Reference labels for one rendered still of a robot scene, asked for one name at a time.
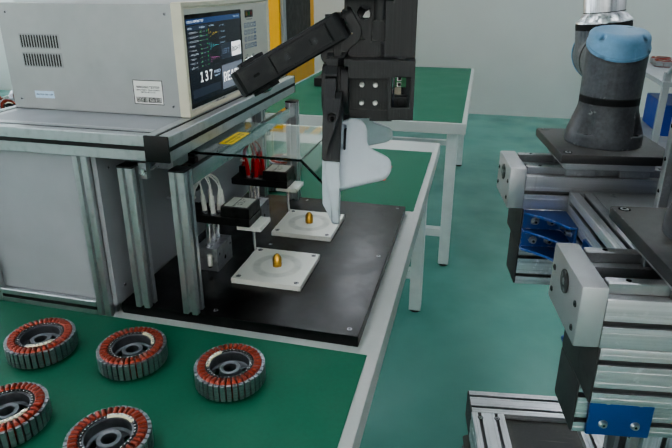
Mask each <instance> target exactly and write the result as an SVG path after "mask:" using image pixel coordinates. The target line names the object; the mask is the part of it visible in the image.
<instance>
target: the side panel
mask: <svg viewBox="0 0 672 448"><path fill-rule="evenodd" d="M0 300H5V301H11V302H18V303H25V304H31V305H38V306H45V307H51V308H58V309H64V310H71V311H78V312H84V313H91V314H98V315H105V314H106V316H111V317H113V316H114V315H115V312H118V311H119V310H120V304H119V305H114V303H113V297H112V291H111V284H110V278H109V272H108V265H107V259H106V253H105V247H104V240H103V234H102V228H101V221H100V215H99V209H98V202H97V196H96V190H95V183H94V177H93V171H92V165H91V158H90V157H83V156H70V155H58V154H45V153H33V152H20V151H8V150H0Z"/></svg>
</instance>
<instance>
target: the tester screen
mask: <svg viewBox="0 0 672 448"><path fill-rule="evenodd" d="M185 23H186V34H187V45H188V56H189V67H190V79H191V90H192V101H193V105H194V104H197V103H199V102H201V101H204V100H206V99H209V98H211V97H213V96H216V95H218V94H221V93H223V92H225V91H228V90H230V89H233V88H235V87H237V86H236V85H234V86H231V87H229V88H226V89H224V90H223V77H222V65H224V64H227V63H231V62H234V61H237V60H240V59H242V51H241V54H238V55H235V56H231V57H228V58H224V59H221V45H220V44H224V43H228V42H232V41H236V40H240V41H241V33H240V16H239V13H235V14H227V15H219V16H211V17H203V18H195V19H187V20H185ZM210 68H213V74H214V80H211V81H209V82H206V83H203V84H200V76H199V72H200V71H203V70H207V69H210ZM219 81H221V89H219V90H216V91H214V92H211V93H209V94H206V95H204V96H201V97H199V98H196V99H194V95H193V91H194V90H197V89H200V88H202V87H205V86H208V85H211V84H213V83H216V82H219Z"/></svg>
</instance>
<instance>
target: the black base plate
mask: <svg viewBox="0 0 672 448"><path fill-rule="evenodd" d="M264 198H269V211H270V219H271V221H270V222H269V224H268V225H267V226H266V227H265V228H264V229H263V230H262V231H261V232H256V246H257V247H260V248H268V249H277V250H286V251H295V252H304V253H313V254H320V260H319V261H318V263H317V265H316V266H315V268H314V270H313V271H312V273H311V275H310V276H309V278H308V279H307V281H306V283H305V284H304V286H303V288H302V289H301V291H300V292H299V291H292V290H284V289H276V288H268V287H261V286H253V285H245V284H237V283H231V277H232V276H233V275H234V274H235V273H236V271H237V270H238V269H239V268H240V267H241V266H242V265H243V263H244V262H245V261H246V260H247V259H248V258H249V256H250V255H251V254H252V252H253V238H252V231H244V230H237V226H229V225H219V226H220V234H224V235H231V240H232V255H233V257H232V258H231V259H230V260H229V261H228V262H227V263H226V264H225V265H224V266H223V268H222V269H221V270H220V271H219V272H217V271H209V270H201V273H202V284H203V295H204V305H205V308H204V309H203V310H200V314H199V315H192V312H190V313H189V314H184V312H183V303H182V294H181V285H180V275H179V266H178V257H177V255H176V256H175V257H173V258H172V259H171V260H170V261H169V262H168V263H167V264H165V265H164V266H163V267H162V268H161V269H160V270H159V271H157V272H156V273H155V274H154V276H155V283H156V291H157V299H158V301H157V302H156V303H153V306H152V307H151V308H145V306H144V305H143V306H142V307H136V301H135V294H134V293H132V294H131V295H130V296H129V297H128V298H127V299H126V300H124V301H123V302H122V309H123V312H124V313H131V314H138V315H144V316H151V317H158V318H165V319H171V320H178V321H185V322H192V323H198V324H205V325H212V326H219V327H225V328H232V329H239V330H246V331H252V332H259V333H266V334H273V335H279V336H286V337H293V338H299V339H306V340H313V341H320V342H326V343H333V344H340V345H347V346H353V347H358V346H359V343H360V340H361V337H362V334H363V331H364V329H365V326H366V323H367V320H368V317H369V314H370V312H371V309H372V306H373V303H374V300H375V298H376V295H377V292H378V289H379V286H380V283H381V281H382V278H383V275H384V272H385V269H386V266H387V264H388V261H389V258H390V255H391V252H392V249H393V247H394V244H395V241H396V238H397V235H398V232H399V230H400V227H401V224H402V221H403V218H404V216H405V208H406V207H405V206H393V205H382V204H371V203H360V202H349V201H341V202H340V214H345V218H344V220H343V222H342V223H341V225H340V227H339V228H338V230H337V231H336V233H335V235H334V236H333V238H332V240H331V241H330V242H328V241H319V240H310V239H300V238H291V237H281V236H272V235H271V231H272V230H273V229H274V228H275V226H276V225H277V224H278V223H279V222H280V221H281V220H282V218H283V217H284V216H285V215H286V213H287V196H281V195H270V194H268V195H266V197H264ZM290 209H294V210H305V211H315V212H326V213H327V211H326V209H325V207H324V205H323V199H315V198H304V197H300V198H299V200H294V199H290Z"/></svg>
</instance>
